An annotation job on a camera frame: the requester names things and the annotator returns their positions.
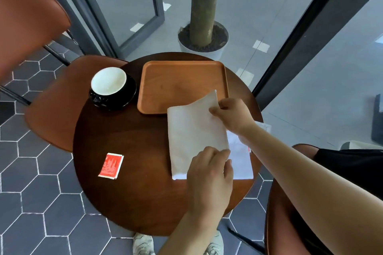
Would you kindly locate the person's right hand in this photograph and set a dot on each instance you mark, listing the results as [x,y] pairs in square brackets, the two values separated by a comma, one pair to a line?
[238,116]

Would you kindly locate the person's left hand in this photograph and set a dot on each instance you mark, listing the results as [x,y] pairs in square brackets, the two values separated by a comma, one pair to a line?
[208,186]

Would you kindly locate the person's left thumb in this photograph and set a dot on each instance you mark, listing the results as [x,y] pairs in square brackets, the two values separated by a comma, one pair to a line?
[229,171]

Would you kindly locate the person's right thumb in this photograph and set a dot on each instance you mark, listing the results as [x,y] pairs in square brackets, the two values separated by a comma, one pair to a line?
[217,113]

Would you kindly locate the white cloth napkin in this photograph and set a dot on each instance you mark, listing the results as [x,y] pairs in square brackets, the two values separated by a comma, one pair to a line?
[191,132]

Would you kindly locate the person's right forearm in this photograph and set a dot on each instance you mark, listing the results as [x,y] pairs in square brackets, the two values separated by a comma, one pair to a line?
[308,192]

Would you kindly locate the person's left forearm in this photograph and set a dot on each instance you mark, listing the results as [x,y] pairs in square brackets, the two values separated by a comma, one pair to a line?
[191,234]

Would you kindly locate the white paper sheet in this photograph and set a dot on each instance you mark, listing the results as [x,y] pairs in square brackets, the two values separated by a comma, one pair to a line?
[241,162]

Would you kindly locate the wooden serving tray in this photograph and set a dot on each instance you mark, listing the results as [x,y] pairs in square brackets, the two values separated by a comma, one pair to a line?
[179,84]

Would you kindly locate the white round planter pot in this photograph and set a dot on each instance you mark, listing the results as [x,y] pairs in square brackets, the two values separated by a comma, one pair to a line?
[214,53]

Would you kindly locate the brown wooden chair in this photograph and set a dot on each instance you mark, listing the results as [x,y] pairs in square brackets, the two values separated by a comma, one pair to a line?
[27,24]
[278,222]

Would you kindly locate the person's right white shoe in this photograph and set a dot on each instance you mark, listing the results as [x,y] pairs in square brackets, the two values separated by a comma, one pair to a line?
[216,247]

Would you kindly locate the person's white shoe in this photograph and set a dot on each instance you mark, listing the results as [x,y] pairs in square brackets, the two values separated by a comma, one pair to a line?
[216,247]
[143,245]

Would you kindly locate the person's right leg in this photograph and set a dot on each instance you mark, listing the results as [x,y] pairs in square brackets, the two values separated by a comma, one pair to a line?
[305,150]

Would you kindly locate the black saucer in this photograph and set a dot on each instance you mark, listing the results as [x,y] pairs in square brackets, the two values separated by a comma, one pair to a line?
[115,101]

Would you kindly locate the tree trunk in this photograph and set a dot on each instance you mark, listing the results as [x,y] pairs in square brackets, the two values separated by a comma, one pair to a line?
[203,6]

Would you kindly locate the white ceramic cup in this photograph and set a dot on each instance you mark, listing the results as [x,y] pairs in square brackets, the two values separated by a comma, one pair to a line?
[108,81]

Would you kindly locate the person's left white shoe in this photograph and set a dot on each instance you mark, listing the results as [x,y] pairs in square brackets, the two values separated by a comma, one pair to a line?
[143,245]

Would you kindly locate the red sachet packet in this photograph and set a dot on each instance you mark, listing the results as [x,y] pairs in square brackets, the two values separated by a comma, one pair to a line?
[111,166]

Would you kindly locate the black shorts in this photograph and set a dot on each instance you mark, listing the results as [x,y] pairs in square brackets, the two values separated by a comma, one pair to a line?
[353,168]

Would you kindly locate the dark box outside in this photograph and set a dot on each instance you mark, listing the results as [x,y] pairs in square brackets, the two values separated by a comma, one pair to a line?
[377,120]

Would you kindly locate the grey glass door frame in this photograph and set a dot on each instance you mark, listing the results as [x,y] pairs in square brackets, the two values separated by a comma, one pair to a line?
[155,9]

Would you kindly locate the dark window frame post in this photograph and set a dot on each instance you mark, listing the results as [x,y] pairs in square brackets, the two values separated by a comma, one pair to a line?
[314,30]

